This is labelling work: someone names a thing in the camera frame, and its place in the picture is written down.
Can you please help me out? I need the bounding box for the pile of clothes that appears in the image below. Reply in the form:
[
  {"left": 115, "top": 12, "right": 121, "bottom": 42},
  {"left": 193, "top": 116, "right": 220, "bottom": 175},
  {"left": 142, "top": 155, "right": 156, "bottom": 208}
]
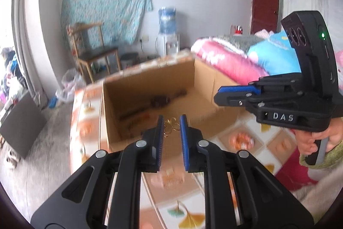
[{"left": 0, "top": 47, "right": 27, "bottom": 111}]

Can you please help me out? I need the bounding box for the dark red door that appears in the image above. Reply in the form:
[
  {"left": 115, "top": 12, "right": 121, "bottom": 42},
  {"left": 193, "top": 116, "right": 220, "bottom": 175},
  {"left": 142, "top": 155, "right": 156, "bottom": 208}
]
[{"left": 250, "top": 0, "right": 280, "bottom": 35}]

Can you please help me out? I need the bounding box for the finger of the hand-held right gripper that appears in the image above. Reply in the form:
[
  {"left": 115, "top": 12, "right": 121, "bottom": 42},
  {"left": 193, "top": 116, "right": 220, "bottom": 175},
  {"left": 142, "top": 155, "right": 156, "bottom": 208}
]
[
  {"left": 214, "top": 92, "right": 306, "bottom": 111},
  {"left": 218, "top": 74, "right": 308, "bottom": 97}
]

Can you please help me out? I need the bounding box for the wooden chair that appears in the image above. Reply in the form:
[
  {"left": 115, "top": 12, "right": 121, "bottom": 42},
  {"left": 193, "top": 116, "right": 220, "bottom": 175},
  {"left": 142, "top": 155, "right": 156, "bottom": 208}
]
[{"left": 66, "top": 21, "right": 122, "bottom": 83}]

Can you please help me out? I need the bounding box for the white water dispenser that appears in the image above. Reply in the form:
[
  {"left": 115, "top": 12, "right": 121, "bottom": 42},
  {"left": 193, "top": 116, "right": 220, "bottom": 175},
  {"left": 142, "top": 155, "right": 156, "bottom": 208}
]
[{"left": 157, "top": 33, "right": 181, "bottom": 58}]

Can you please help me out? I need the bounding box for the grey trash bin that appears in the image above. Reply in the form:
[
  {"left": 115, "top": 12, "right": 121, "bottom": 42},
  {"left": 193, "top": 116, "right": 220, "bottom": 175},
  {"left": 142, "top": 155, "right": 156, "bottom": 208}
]
[{"left": 120, "top": 52, "right": 140, "bottom": 70}]

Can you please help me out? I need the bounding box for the grey fuzzy blanket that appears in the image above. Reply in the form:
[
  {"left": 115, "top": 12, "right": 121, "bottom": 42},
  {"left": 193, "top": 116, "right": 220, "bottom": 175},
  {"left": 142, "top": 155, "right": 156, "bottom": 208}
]
[{"left": 212, "top": 34, "right": 266, "bottom": 55}]

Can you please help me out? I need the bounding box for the grey curtain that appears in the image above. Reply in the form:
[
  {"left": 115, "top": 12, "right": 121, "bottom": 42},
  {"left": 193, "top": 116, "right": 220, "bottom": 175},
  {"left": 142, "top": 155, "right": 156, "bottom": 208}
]
[{"left": 12, "top": 0, "right": 51, "bottom": 109}]

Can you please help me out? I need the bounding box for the blue pillow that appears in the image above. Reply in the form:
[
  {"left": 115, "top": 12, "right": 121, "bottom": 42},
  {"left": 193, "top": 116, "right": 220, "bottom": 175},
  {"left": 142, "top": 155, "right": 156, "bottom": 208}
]
[{"left": 247, "top": 30, "right": 302, "bottom": 78}]

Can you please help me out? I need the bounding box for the pink floral blanket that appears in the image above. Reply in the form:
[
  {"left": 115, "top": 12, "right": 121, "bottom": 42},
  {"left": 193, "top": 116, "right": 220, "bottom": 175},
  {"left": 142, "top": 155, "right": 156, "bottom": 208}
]
[{"left": 190, "top": 37, "right": 343, "bottom": 192}]

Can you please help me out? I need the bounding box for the blue smartwatch black strap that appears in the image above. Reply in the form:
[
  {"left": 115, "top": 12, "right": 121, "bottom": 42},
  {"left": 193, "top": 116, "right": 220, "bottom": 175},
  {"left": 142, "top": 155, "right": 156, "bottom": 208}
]
[{"left": 119, "top": 88, "right": 188, "bottom": 121}]

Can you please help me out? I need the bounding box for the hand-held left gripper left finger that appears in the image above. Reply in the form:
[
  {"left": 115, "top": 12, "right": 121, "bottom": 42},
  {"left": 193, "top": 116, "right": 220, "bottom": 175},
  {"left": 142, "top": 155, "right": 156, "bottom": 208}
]
[{"left": 30, "top": 114, "right": 164, "bottom": 229}]

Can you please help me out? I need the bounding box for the teal floral cloth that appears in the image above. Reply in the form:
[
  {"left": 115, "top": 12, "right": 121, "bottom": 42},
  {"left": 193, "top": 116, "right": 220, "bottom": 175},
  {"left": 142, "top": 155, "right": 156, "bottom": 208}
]
[{"left": 61, "top": 0, "right": 154, "bottom": 44}]

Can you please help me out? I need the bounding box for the multicolour bead bracelet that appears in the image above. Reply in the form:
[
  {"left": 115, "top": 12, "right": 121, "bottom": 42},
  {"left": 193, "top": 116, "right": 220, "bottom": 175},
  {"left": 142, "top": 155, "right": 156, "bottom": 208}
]
[{"left": 126, "top": 114, "right": 154, "bottom": 130}]

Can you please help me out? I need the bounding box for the dark grey board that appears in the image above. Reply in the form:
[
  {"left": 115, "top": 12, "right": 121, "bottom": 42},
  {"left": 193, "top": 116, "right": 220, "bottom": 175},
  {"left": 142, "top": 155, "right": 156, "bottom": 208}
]
[{"left": 0, "top": 91, "right": 48, "bottom": 160}]

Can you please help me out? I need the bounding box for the white plastic bag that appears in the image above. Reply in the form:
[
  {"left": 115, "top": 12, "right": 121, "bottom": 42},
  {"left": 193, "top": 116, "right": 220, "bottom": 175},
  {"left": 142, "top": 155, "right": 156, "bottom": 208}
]
[{"left": 55, "top": 69, "right": 86, "bottom": 103}]

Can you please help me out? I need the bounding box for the person's right hand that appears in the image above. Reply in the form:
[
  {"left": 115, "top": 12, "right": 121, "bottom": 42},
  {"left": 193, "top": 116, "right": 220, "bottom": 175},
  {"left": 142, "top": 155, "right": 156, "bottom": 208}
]
[{"left": 295, "top": 116, "right": 343, "bottom": 158}]

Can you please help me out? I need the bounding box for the gold clover bracelet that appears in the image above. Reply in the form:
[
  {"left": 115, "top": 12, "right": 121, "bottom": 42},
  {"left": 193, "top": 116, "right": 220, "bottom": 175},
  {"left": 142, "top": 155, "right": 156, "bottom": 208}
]
[{"left": 163, "top": 117, "right": 181, "bottom": 137}]

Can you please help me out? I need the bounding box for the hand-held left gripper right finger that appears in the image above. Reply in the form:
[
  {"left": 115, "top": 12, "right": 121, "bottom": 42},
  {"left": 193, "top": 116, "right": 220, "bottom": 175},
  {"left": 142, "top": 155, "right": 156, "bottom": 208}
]
[{"left": 179, "top": 114, "right": 314, "bottom": 229}]

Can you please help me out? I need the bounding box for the brown cardboard box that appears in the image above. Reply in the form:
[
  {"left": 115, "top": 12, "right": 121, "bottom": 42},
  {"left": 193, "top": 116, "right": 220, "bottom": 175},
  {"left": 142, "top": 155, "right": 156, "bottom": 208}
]
[{"left": 100, "top": 57, "right": 243, "bottom": 158}]

